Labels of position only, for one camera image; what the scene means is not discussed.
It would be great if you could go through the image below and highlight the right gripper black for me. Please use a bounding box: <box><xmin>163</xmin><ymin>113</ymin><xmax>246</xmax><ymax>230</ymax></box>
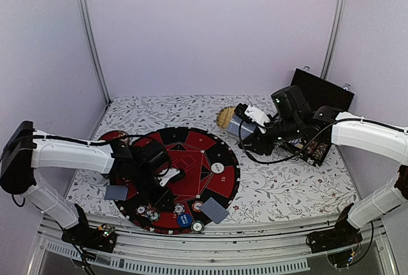
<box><xmin>238</xmin><ymin>115</ymin><xmax>302</xmax><ymax>156</ymax></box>

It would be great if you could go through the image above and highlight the dealt blue card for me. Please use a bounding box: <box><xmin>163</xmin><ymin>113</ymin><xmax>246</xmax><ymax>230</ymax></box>
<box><xmin>104</xmin><ymin>185</ymin><xmax>128</xmax><ymax>201</ymax></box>
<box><xmin>199</xmin><ymin>198</ymin><xmax>229</xmax><ymax>224</ymax></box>

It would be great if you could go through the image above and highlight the blue white poker chip stack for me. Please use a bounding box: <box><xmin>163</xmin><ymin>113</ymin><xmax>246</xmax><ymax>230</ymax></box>
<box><xmin>145</xmin><ymin>210</ymin><xmax>160</xmax><ymax>222</ymax></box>

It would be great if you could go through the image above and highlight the red white poker chip stack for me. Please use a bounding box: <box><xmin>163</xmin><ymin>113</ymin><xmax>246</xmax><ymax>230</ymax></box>
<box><xmin>192</xmin><ymin>201</ymin><xmax>203</xmax><ymax>212</ymax></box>

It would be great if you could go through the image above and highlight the round red black poker mat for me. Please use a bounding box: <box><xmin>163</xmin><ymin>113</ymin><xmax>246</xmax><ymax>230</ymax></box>
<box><xmin>109</xmin><ymin>127</ymin><xmax>240</xmax><ymax>234</ymax></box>

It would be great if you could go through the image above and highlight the blue small blind button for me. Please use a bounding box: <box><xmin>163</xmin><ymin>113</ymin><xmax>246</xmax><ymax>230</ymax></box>
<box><xmin>177</xmin><ymin>213</ymin><xmax>193</xmax><ymax>227</ymax></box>

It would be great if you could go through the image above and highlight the white dealer button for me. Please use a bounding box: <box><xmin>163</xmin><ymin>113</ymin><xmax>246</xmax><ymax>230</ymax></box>
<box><xmin>211</xmin><ymin>162</ymin><xmax>225</xmax><ymax>174</ymax></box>

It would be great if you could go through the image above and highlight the green poker chip stack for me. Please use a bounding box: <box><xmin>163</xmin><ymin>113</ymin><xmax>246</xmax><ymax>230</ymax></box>
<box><xmin>191</xmin><ymin>221</ymin><xmax>204</xmax><ymax>234</ymax></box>

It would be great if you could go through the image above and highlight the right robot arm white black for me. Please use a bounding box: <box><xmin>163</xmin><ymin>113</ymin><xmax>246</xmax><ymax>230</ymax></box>
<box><xmin>235</xmin><ymin>85</ymin><xmax>407</xmax><ymax>253</ymax></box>

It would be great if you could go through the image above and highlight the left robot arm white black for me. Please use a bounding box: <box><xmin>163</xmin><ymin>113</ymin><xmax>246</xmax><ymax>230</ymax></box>
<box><xmin>1</xmin><ymin>121</ymin><xmax>186</xmax><ymax>253</ymax></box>

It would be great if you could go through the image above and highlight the black poker set case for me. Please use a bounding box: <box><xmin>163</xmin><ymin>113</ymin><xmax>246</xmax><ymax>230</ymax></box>
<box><xmin>291</xmin><ymin>68</ymin><xmax>354</xmax><ymax>167</ymax></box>

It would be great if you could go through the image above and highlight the red floral round dish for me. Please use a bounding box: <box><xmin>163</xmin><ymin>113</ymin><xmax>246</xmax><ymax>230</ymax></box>
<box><xmin>98</xmin><ymin>130</ymin><xmax>130</xmax><ymax>145</ymax></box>

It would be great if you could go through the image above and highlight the woven bamboo tray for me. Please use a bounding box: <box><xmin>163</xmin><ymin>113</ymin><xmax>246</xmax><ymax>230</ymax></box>
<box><xmin>216</xmin><ymin>107</ymin><xmax>236</xmax><ymax>130</ymax></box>

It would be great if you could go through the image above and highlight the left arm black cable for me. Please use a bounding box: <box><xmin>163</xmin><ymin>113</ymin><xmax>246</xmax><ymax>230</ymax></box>
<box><xmin>0</xmin><ymin>133</ymin><xmax>150</xmax><ymax>164</ymax></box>

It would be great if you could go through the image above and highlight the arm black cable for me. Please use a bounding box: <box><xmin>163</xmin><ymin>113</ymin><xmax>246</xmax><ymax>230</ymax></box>
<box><xmin>0</xmin><ymin>133</ymin><xmax>150</xmax><ymax>164</ymax></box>
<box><xmin>237</xmin><ymin>118</ymin><xmax>408</xmax><ymax>165</ymax></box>

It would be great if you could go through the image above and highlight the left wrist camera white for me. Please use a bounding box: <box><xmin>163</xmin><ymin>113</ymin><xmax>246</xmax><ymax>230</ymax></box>
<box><xmin>156</xmin><ymin>168</ymin><xmax>186</xmax><ymax>187</ymax></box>

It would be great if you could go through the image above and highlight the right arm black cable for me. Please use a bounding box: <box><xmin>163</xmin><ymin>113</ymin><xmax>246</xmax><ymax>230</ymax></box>
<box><xmin>237</xmin><ymin>118</ymin><xmax>408</xmax><ymax>165</ymax></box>

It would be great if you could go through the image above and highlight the aluminium frame post right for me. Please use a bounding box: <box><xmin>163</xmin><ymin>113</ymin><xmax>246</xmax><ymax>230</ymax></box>
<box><xmin>320</xmin><ymin>0</ymin><xmax>346</xmax><ymax>80</ymax></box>

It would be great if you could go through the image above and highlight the aluminium frame post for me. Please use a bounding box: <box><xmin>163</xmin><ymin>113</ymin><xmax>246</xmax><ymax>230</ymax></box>
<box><xmin>320</xmin><ymin>0</ymin><xmax>346</xmax><ymax>80</ymax></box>
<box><xmin>77</xmin><ymin>0</ymin><xmax>112</xmax><ymax>105</ymax></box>

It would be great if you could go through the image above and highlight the aluminium front rail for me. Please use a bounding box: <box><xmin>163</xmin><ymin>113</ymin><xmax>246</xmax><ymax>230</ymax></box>
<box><xmin>34</xmin><ymin>214</ymin><xmax>393</xmax><ymax>272</ymax></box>

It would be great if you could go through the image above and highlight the aluminium frame post left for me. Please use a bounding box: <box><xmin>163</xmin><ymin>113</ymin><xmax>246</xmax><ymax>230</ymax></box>
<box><xmin>77</xmin><ymin>0</ymin><xmax>112</xmax><ymax>105</ymax></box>

